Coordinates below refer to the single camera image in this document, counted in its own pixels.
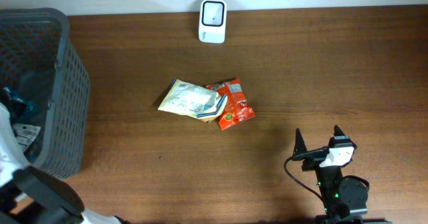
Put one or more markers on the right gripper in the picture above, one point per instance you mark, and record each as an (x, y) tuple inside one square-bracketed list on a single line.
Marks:
[(299, 146)]

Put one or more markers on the red snack bag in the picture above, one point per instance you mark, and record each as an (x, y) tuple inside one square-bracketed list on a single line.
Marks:
[(236, 109)]

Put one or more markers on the cream and blue snack bag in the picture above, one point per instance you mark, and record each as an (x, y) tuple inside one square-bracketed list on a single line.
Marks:
[(186, 99)]

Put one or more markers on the teal mouthwash bottle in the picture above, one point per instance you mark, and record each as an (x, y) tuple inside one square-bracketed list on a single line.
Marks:
[(19, 108)]

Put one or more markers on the silver foil snack packet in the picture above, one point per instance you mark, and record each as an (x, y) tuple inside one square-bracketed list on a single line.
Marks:
[(25, 134)]

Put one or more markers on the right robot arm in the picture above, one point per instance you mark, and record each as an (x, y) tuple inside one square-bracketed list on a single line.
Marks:
[(343, 197)]

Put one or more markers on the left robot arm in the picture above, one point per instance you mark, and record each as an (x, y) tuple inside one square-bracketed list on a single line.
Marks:
[(29, 195)]

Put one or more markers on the white barcode scanner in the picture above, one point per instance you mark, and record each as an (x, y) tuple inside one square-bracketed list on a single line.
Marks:
[(212, 21)]

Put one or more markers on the grey plastic mesh basket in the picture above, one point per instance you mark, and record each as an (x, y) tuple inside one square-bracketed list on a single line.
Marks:
[(40, 63)]

